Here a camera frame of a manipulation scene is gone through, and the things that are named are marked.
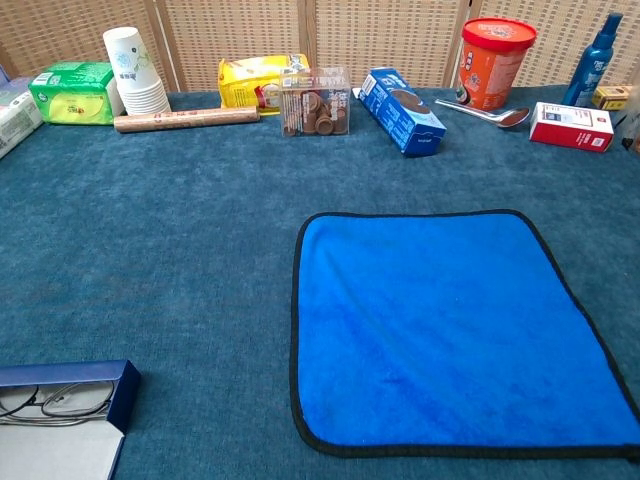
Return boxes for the thin-framed eyeglasses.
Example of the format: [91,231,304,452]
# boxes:
[0,381,115,428]

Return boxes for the dark blue glasses case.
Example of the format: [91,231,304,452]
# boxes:
[0,359,142,480]

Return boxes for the dark teal table cover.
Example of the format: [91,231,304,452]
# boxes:
[0,84,640,480]

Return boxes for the clear box of chocolate cups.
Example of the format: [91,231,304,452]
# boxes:
[278,66,352,139]

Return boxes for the dark blue cookie carton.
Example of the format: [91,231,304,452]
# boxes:
[358,66,448,159]

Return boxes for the bright blue microfiber cloth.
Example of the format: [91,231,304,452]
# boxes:
[289,208,640,460]

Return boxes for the brown paper wrap roll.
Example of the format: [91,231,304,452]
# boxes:
[113,106,262,134]

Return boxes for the yellow snack bag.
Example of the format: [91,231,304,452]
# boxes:
[217,53,311,117]

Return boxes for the woven folding screen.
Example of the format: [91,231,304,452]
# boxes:
[0,0,640,94]

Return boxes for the metal spoon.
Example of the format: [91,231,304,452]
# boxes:
[433,97,531,129]

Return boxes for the orange instant noodle tub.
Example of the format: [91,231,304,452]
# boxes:
[455,17,539,112]

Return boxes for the white paper cup stack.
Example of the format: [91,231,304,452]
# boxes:
[102,26,173,117]

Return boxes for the red and white small box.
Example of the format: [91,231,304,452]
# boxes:
[528,101,615,154]

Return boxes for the green tissue pack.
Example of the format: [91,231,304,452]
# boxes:
[28,60,125,126]

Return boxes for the blue spray bottle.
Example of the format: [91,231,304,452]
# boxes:
[560,11,625,108]

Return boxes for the small yellow brown box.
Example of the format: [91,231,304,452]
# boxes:
[591,84,634,111]

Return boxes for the pastel tissue multi-pack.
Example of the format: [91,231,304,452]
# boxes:
[0,77,45,161]

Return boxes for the clear bag of cookies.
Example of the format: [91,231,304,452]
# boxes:
[617,99,640,154]

